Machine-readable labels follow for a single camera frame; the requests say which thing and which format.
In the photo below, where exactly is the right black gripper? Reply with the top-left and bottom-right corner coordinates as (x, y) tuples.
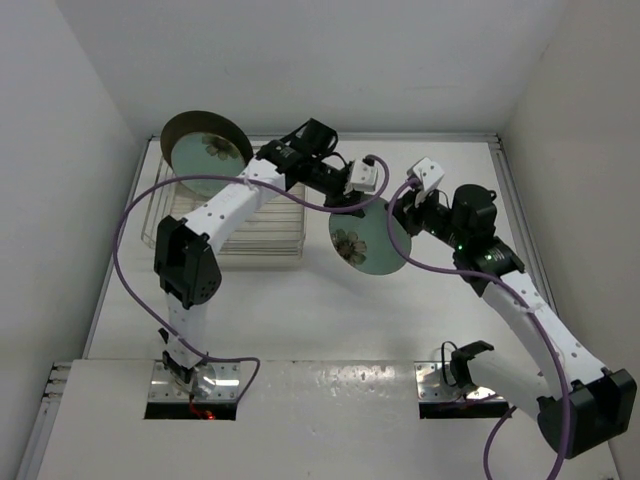
(386, 183), (466, 250)

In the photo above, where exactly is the green flower plate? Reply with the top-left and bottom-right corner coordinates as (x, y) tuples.
(171, 132), (245, 177)
(328, 198), (406, 276)

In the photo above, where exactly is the brown ceramic plate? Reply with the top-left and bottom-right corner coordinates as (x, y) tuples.
(160, 110), (253, 168)

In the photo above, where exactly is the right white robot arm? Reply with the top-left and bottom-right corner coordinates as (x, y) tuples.
(388, 180), (637, 459)

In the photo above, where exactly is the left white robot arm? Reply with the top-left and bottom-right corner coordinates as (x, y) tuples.
(154, 110), (378, 386)

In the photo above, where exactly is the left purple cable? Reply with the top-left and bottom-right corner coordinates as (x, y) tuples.
(113, 154), (391, 401)

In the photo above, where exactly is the purple cable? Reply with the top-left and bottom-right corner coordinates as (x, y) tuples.
(113, 154), (391, 401)
(387, 177), (574, 480)

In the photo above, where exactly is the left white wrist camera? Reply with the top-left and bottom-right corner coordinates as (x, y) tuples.
(344, 159), (378, 194)

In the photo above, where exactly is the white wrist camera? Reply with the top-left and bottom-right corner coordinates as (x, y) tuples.
(407, 157), (445, 207)
(344, 159), (378, 194)

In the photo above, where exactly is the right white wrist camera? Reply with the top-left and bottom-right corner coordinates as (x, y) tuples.
(407, 157), (445, 207)

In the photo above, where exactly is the wire dish rack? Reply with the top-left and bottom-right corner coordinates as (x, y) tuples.
(140, 182), (306, 270)

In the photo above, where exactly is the aluminium frame rail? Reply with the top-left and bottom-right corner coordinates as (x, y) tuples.
(488, 134), (557, 312)

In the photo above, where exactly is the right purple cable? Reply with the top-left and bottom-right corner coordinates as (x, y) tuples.
(387, 177), (574, 480)

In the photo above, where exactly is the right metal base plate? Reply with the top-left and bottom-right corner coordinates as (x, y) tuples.
(414, 362), (502, 404)

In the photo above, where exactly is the metal base plate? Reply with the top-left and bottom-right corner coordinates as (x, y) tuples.
(414, 362), (502, 404)
(147, 362), (240, 404)

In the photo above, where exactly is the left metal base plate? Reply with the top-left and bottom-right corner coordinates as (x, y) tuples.
(147, 362), (240, 404)

